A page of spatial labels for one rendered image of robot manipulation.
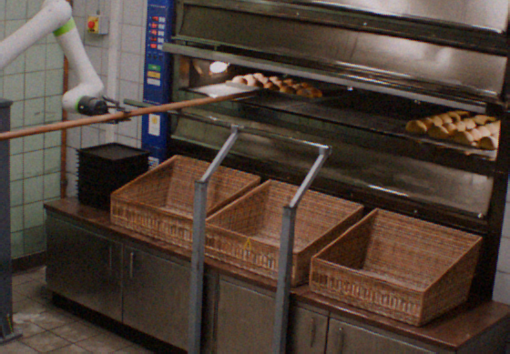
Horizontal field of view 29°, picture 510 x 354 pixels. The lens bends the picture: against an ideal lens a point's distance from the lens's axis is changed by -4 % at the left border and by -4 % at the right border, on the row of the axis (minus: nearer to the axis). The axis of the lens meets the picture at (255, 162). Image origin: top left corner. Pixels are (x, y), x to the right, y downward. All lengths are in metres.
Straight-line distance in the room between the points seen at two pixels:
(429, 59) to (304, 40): 0.66
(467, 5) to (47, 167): 2.78
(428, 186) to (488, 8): 0.83
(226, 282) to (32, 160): 1.77
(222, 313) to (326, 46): 1.28
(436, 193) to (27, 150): 2.47
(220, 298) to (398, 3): 1.51
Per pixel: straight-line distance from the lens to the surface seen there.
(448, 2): 4.32
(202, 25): 5.13
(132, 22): 5.48
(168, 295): 4.80
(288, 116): 4.83
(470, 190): 4.37
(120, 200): 4.96
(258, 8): 4.90
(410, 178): 4.50
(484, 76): 4.25
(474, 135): 4.59
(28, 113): 5.79
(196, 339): 4.68
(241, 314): 4.51
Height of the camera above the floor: 2.14
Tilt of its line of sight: 14 degrees down
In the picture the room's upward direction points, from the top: 4 degrees clockwise
